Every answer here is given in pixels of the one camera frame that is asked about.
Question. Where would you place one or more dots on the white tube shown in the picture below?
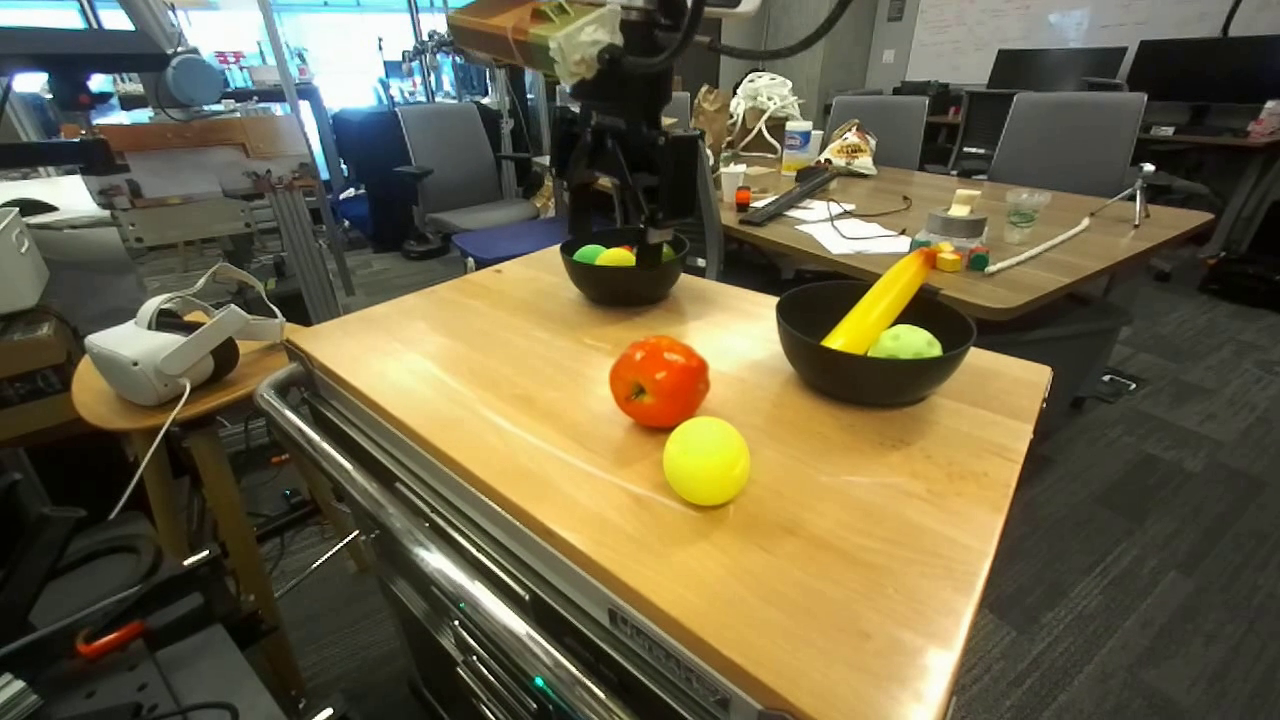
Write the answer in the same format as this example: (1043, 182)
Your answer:
(1040, 248)

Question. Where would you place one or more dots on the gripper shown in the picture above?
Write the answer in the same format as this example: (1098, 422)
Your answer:
(672, 175)

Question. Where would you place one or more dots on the large black bowl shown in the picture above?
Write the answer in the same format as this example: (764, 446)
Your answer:
(850, 375)

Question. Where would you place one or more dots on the green dimpled plush ball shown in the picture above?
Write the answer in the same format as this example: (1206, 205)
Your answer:
(905, 343)

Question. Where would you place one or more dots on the small black bowl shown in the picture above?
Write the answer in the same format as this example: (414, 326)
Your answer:
(625, 285)

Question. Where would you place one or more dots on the yellow toy block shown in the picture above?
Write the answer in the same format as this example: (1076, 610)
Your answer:
(949, 261)

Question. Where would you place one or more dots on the small orange bottle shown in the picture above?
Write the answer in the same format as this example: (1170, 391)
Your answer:
(742, 198)

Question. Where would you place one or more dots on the cream tape piece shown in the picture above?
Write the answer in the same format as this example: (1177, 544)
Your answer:
(965, 202)

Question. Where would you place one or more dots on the whiteboard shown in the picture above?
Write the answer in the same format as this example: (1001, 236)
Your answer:
(1000, 25)

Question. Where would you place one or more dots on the white paper cup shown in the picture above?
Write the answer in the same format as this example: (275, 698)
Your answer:
(732, 182)

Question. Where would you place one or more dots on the grey robot with blue joint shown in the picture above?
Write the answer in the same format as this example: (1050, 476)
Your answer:
(195, 80)

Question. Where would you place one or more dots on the red plush tomato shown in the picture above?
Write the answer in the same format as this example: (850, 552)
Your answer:
(660, 385)

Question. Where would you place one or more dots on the grey office chair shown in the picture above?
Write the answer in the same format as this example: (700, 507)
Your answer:
(460, 170)
(1065, 145)
(885, 125)

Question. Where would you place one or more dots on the red green toy block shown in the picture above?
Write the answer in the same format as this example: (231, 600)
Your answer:
(978, 259)

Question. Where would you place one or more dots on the grey tape roll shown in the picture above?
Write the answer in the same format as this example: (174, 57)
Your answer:
(956, 225)

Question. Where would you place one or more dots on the brown paper bag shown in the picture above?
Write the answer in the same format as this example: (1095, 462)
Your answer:
(712, 120)

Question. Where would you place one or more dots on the large yellow plush ball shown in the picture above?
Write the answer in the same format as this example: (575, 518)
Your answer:
(706, 462)

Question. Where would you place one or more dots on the yellow plush banana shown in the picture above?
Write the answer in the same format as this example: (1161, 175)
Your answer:
(880, 305)

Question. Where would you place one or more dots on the wooden meeting table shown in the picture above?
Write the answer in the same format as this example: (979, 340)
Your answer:
(1080, 255)

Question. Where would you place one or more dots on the white headset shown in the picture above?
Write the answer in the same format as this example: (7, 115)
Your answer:
(160, 350)

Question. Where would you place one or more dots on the small tabletop tripod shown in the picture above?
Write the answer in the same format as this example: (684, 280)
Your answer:
(1140, 190)

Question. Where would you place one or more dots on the clear plastic cup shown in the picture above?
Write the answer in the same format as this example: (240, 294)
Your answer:
(1025, 215)

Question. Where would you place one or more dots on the steel tool cart wooden top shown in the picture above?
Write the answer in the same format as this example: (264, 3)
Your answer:
(800, 560)

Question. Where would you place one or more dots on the blue seat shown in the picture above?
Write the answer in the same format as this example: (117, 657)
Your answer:
(510, 240)

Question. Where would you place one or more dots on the snack bag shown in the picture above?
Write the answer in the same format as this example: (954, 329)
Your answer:
(850, 150)

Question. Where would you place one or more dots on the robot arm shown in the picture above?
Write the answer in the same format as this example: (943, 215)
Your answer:
(600, 30)

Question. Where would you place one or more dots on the white storage box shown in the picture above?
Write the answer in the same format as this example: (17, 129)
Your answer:
(18, 265)

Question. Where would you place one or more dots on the round wooden stool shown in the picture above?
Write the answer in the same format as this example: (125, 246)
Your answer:
(200, 460)

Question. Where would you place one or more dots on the black keyboard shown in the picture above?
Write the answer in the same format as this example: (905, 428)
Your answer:
(790, 195)

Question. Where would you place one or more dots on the small green plush ball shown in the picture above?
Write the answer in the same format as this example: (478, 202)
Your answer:
(589, 254)

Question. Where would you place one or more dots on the black bag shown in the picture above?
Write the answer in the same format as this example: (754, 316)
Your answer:
(1240, 280)

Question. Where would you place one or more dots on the aluminium frame rails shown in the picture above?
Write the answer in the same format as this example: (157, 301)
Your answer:
(305, 250)

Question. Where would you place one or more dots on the row of monitors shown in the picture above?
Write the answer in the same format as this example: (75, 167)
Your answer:
(1200, 70)

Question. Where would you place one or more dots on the white paper sheet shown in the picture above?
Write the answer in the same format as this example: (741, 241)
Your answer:
(860, 238)
(825, 210)

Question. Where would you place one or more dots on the white wipes canister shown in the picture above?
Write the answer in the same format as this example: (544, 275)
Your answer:
(797, 148)

